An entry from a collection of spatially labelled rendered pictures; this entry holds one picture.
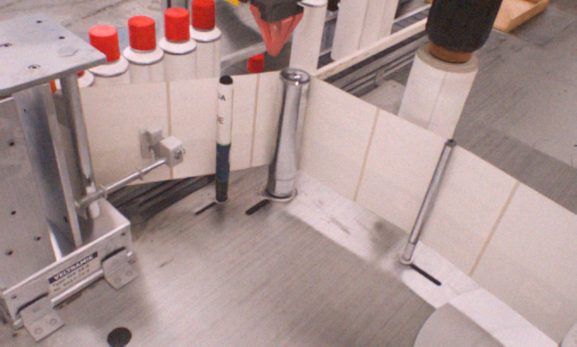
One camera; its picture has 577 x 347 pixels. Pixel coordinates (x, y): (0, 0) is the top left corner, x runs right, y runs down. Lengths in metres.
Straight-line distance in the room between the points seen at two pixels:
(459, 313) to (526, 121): 0.60
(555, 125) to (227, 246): 0.76
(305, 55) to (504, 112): 0.45
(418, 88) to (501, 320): 0.31
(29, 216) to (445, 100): 0.52
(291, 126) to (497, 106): 0.63
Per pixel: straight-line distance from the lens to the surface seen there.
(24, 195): 0.50
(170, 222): 0.67
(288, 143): 0.64
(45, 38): 0.51
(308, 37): 0.91
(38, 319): 0.60
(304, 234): 0.67
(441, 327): 0.61
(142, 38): 0.67
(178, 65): 0.71
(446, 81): 0.71
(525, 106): 1.20
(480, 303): 0.65
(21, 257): 0.54
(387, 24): 1.14
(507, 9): 1.72
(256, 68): 1.09
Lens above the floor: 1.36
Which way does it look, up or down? 38 degrees down
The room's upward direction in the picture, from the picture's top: 8 degrees clockwise
